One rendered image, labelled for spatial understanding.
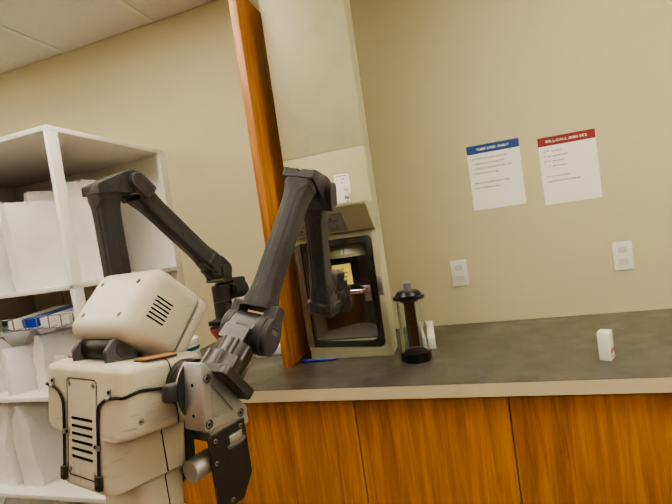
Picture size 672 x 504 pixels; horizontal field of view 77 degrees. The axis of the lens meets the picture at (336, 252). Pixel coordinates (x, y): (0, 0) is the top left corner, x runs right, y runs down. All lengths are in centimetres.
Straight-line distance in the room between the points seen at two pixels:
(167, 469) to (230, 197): 154
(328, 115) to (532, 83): 87
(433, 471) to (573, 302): 96
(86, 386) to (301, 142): 110
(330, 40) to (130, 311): 120
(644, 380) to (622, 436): 17
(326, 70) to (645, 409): 142
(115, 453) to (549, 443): 108
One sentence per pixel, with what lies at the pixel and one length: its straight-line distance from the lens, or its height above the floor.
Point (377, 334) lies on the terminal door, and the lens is 153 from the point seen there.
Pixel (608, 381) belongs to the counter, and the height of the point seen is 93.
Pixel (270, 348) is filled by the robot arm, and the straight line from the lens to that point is 86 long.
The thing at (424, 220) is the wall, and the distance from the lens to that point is 194.
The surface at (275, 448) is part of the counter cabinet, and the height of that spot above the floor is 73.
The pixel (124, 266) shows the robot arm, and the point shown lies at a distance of 117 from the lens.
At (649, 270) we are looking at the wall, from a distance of 208.
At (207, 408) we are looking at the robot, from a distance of 77.
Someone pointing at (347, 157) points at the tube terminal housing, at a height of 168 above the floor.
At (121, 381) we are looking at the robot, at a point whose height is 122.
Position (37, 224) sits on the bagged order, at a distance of 220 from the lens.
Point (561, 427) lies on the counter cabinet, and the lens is 139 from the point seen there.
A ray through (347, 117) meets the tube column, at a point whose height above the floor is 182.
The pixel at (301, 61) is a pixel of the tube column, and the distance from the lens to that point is 171.
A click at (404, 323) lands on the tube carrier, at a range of 146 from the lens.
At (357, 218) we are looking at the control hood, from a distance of 148.
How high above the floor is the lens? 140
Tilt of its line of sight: 2 degrees down
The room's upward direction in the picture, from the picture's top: 8 degrees counter-clockwise
